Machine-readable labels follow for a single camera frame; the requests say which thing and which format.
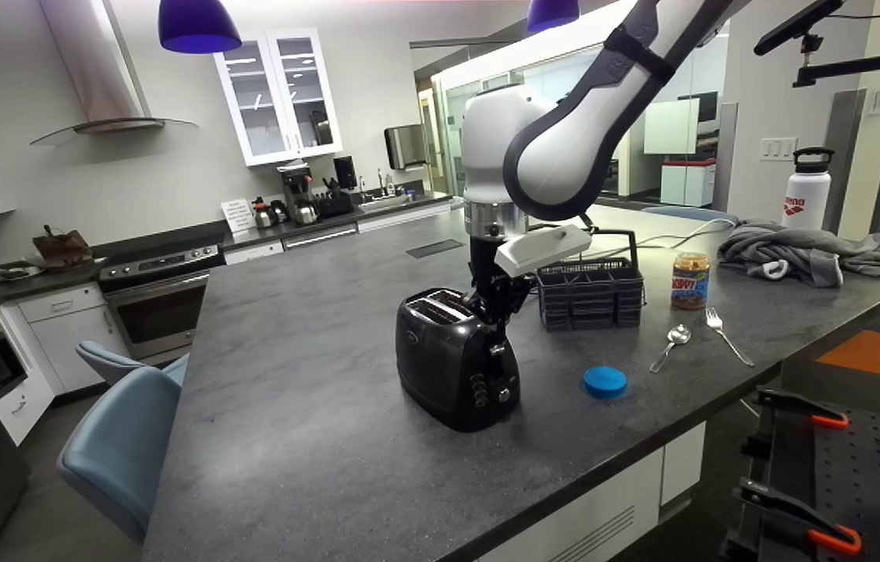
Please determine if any black clamp orange handle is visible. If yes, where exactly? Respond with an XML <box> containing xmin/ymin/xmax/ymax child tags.
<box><xmin>752</xmin><ymin>384</ymin><xmax>854</xmax><ymax>438</ymax></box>
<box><xmin>736</xmin><ymin>476</ymin><xmax>867</xmax><ymax>562</ymax></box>

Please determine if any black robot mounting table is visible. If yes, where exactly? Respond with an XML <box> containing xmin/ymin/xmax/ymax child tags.
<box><xmin>721</xmin><ymin>382</ymin><xmax>880</xmax><ymax>562</ymax></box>

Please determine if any brown wicker basket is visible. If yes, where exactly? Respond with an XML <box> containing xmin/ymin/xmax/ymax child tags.
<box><xmin>27</xmin><ymin>222</ymin><xmax>92</xmax><ymax>266</ymax></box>

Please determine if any black coffee machine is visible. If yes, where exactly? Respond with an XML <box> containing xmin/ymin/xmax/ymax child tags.
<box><xmin>273</xmin><ymin>159</ymin><xmax>326</xmax><ymax>227</ymax></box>

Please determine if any blue pendant lamp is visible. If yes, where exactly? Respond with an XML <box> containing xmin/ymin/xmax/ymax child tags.
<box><xmin>157</xmin><ymin>0</ymin><xmax>245</xmax><ymax>58</ymax></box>
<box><xmin>523</xmin><ymin>0</ymin><xmax>580</xmax><ymax>37</ymax></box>

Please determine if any grey plastic cutlery caddy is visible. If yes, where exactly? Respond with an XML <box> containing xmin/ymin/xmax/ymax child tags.
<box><xmin>535</xmin><ymin>227</ymin><xmax>645</xmax><ymax>333</ymax></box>

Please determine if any steel range hood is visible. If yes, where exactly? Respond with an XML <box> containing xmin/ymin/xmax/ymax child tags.
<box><xmin>27</xmin><ymin>0</ymin><xmax>200</xmax><ymax>151</ymax></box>

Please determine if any grey crumpled cloth heap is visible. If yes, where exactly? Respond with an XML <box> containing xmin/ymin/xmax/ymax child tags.
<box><xmin>713</xmin><ymin>220</ymin><xmax>880</xmax><ymax>290</ymax></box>

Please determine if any white storage box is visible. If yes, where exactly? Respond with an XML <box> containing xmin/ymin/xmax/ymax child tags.
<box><xmin>657</xmin><ymin>157</ymin><xmax>721</xmax><ymax>208</ymax></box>

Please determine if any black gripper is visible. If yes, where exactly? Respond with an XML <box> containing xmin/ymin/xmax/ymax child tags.
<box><xmin>464</xmin><ymin>234</ymin><xmax>538</xmax><ymax>347</ymax></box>

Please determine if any blue round lid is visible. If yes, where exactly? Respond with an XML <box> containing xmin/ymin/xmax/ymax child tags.
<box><xmin>580</xmin><ymin>361</ymin><xmax>634</xmax><ymax>403</ymax></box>

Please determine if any white glass wall cabinet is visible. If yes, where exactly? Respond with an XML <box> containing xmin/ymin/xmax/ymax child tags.
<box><xmin>212</xmin><ymin>25</ymin><xmax>347</xmax><ymax>173</ymax></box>

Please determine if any light blue chair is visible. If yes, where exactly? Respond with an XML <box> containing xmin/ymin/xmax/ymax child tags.
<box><xmin>73</xmin><ymin>338</ymin><xmax>194</xmax><ymax>390</ymax></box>
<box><xmin>53</xmin><ymin>361</ymin><xmax>194</xmax><ymax>546</ymax></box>

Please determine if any stainless steel stove oven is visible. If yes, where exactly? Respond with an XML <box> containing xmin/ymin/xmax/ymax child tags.
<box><xmin>92</xmin><ymin>241</ymin><xmax>228</xmax><ymax>365</ymax></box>

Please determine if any silver metal spoon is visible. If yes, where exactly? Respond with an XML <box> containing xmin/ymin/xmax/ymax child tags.
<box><xmin>645</xmin><ymin>321</ymin><xmax>693</xmax><ymax>376</ymax></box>

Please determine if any black toaster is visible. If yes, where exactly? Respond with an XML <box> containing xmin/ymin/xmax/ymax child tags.
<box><xmin>394</xmin><ymin>285</ymin><xmax>523</xmax><ymax>433</ymax></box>

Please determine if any white lower kitchen cabinet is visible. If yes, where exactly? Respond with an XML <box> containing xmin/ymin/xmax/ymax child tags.
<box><xmin>0</xmin><ymin>278</ymin><xmax>134</xmax><ymax>420</ymax></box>

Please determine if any white bottle black cap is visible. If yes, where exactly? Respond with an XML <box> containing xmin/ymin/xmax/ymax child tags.
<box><xmin>780</xmin><ymin>145</ymin><xmax>837</xmax><ymax>234</ymax></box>

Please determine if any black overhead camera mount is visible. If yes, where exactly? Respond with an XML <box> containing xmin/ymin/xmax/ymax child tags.
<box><xmin>752</xmin><ymin>0</ymin><xmax>880</xmax><ymax>91</ymax></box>

